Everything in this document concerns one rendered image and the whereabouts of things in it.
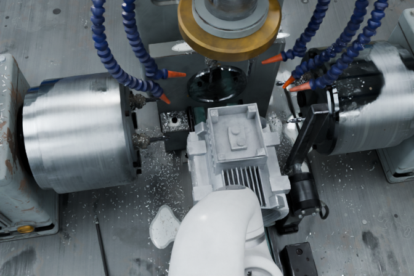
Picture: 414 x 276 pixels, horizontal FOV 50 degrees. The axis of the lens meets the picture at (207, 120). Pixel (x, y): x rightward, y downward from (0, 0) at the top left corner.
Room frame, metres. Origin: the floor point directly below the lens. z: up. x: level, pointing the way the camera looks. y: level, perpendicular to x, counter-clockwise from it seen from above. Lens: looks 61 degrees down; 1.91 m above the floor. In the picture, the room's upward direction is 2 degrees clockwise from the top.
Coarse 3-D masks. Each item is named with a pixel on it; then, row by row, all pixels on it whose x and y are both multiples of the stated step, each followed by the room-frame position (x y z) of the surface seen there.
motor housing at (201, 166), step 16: (192, 160) 0.38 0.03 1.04; (208, 160) 0.37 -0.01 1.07; (272, 160) 0.38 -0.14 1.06; (192, 176) 0.35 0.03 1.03; (208, 176) 0.34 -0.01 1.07; (224, 176) 0.33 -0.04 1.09; (240, 176) 0.33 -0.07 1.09; (256, 176) 0.32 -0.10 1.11; (272, 176) 0.34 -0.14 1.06; (256, 192) 0.30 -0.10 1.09; (272, 192) 0.31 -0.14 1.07
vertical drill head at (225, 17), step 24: (192, 0) 0.54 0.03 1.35; (216, 0) 0.50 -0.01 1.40; (240, 0) 0.49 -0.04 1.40; (264, 0) 0.54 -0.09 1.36; (192, 24) 0.50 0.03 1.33; (216, 24) 0.49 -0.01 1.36; (240, 24) 0.49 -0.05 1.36; (264, 24) 0.51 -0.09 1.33; (192, 48) 0.47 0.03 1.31; (216, 48) 0.45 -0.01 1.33; (240, 48) 0.46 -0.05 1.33; (264, 48) 0.47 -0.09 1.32
